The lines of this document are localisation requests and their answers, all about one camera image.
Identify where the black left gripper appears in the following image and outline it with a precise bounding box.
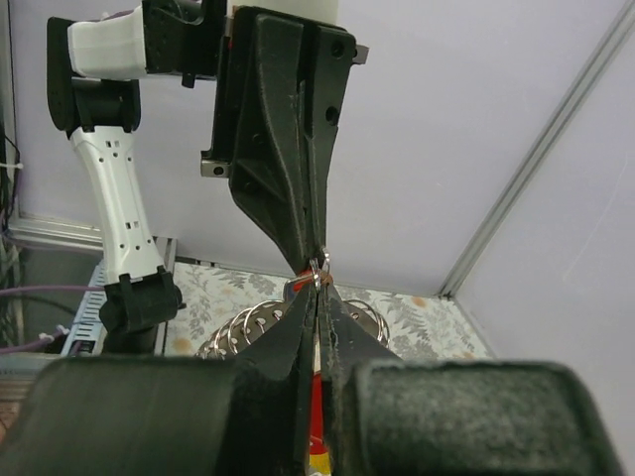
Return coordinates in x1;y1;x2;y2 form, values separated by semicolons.
201;4;368;273

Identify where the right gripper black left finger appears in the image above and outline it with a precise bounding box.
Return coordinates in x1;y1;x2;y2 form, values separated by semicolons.
0;285;318;476

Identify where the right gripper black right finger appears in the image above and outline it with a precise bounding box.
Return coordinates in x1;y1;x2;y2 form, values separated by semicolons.
317;286;624;475

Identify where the metal key organiser with rings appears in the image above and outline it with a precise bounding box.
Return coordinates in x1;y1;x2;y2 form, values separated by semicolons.
195;247;393;476

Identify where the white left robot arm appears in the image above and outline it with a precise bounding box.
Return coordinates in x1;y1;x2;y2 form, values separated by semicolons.
47;1;368;354

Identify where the white slotted cable duct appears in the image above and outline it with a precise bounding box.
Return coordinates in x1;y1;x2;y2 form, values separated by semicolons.
60;261;106;357

